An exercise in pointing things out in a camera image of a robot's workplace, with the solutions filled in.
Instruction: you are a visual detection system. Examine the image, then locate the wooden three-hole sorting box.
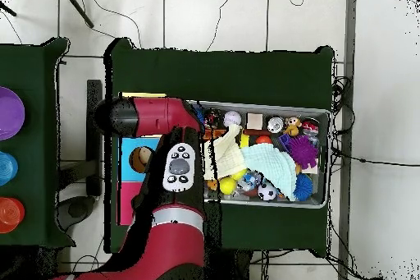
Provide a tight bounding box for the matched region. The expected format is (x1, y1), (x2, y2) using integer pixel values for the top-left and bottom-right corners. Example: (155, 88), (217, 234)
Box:
(116, 91), (168, 227)

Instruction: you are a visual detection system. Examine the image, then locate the silver mesh bin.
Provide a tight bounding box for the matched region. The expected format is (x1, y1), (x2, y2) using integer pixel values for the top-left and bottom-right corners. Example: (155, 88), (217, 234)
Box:
(188, 99), (331, 209)

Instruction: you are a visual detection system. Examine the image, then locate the cream cloth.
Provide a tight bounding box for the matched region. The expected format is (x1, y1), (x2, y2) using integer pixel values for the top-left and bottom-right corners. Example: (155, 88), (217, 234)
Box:
(203, 123), (247, 181)

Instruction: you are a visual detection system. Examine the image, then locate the white toy baseball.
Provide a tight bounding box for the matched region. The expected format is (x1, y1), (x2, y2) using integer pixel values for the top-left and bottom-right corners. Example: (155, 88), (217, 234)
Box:
(223, 110), (243, 127)

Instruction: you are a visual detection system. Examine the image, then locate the plain wooden block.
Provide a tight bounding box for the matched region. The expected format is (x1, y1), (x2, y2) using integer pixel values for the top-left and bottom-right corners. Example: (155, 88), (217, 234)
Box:
(246, 112), (263, 131)

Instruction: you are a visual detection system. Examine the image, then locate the yellow ball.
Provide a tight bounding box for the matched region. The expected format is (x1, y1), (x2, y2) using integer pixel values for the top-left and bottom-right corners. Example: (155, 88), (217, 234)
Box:
(218, 177), (238, 195)

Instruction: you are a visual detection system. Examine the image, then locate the dark green tablecloth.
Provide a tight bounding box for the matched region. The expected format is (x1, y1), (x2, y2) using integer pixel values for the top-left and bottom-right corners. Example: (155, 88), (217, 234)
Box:
(104, 38), (336, 255)

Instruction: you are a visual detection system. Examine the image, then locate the silver drink can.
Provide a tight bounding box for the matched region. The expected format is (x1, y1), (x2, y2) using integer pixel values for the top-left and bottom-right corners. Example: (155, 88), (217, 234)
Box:
(267, 116), (284, 134)

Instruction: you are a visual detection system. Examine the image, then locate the mint green cloth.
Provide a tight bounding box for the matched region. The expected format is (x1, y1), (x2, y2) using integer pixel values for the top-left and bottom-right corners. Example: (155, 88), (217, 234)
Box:
(240, 144), (298, 202)

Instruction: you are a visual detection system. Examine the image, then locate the brown monkey plush toy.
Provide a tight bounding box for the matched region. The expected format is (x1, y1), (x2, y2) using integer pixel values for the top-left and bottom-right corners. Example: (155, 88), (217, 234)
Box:
(283, 116), (303, 137)

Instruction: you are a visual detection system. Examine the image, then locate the purple spiky ball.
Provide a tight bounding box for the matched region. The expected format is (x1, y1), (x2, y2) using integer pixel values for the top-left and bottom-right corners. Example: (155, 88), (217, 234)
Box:
(285, 135), (320, 170)

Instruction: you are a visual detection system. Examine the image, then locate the blue fuzzy ball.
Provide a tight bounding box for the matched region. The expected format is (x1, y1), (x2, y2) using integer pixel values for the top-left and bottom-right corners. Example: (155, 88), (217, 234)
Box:
(294, 172), (314, 202)

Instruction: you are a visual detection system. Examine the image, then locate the dark green side-table cloth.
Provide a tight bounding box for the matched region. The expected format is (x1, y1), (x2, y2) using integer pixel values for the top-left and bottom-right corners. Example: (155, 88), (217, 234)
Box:
(0, 38), (76, 248)

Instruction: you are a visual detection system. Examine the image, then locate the dark tripod leg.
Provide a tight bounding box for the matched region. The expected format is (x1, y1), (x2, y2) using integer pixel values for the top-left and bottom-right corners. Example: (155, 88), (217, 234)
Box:
(60, 0), (95, 29)
(0, 0), (17, 17)

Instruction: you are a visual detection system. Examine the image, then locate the purple plastic bowl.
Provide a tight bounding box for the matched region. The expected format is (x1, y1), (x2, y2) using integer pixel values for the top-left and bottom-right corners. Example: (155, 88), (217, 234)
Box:
(0, 85), (26, 141)

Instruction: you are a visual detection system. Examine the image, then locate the blue plastic bowl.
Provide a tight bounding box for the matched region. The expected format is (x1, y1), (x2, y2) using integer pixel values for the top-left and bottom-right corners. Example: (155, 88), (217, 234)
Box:
(0, 150), (19, 186)

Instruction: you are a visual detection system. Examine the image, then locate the orange plastic bowl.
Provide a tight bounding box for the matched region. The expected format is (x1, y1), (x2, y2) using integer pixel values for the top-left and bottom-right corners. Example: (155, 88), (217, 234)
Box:
(0, 196), (26, 234)

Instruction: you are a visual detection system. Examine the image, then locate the thin black floor cable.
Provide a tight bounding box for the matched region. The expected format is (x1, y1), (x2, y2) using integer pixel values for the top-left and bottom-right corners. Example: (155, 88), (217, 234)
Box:
(206, 0), (238, 52)

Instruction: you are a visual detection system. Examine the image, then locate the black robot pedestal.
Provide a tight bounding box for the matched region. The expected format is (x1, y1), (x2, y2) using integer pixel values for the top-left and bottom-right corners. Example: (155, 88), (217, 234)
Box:
(204, 248), (253, 280)

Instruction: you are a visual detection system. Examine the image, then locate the tangled black cable bundle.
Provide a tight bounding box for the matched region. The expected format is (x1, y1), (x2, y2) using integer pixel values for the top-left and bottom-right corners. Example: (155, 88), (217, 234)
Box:
(329, 74), (357, 176)

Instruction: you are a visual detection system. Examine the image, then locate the long black floor cable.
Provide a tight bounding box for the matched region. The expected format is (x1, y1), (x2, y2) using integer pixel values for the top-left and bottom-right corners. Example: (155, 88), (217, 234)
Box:
(331, 148), (420, 168)

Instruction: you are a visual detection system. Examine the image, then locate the grey floor cable cover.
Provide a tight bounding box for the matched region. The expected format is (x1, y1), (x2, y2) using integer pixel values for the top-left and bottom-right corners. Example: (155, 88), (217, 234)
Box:
(337, 0), (358, 241)

